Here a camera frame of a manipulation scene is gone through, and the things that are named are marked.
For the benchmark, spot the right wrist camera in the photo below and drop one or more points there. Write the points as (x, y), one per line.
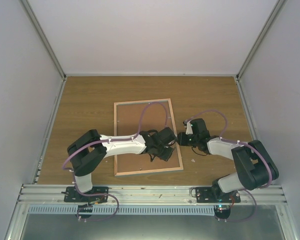
(188, 127)

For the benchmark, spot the grey slotted cable duct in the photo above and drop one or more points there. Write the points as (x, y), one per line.
(123, 210)

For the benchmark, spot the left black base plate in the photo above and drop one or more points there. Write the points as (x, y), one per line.
(95, 195)

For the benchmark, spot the blue wooden picture frame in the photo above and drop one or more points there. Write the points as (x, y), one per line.
(154, 115)

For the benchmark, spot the left aluminium corner post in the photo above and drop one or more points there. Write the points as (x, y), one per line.
(42, 36)

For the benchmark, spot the right aluminium corner post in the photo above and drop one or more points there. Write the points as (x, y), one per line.
(279, 4)

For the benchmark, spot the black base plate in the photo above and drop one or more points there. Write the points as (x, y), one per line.
(95, 195)
(205, 195)

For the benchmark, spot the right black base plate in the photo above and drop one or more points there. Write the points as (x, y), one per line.
(205, 195)

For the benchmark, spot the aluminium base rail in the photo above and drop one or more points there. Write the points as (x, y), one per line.
(142, 195)

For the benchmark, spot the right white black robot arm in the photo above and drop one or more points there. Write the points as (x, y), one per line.
(254, 165)

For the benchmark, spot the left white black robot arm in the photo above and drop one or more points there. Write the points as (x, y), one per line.
(87, 152)

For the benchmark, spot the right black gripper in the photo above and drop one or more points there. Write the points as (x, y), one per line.
(180, 137)

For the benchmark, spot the aluminium corner post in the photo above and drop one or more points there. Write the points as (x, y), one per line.
(42, 36)
(279, 4)

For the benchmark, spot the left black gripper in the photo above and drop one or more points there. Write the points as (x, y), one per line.
(166, 157)

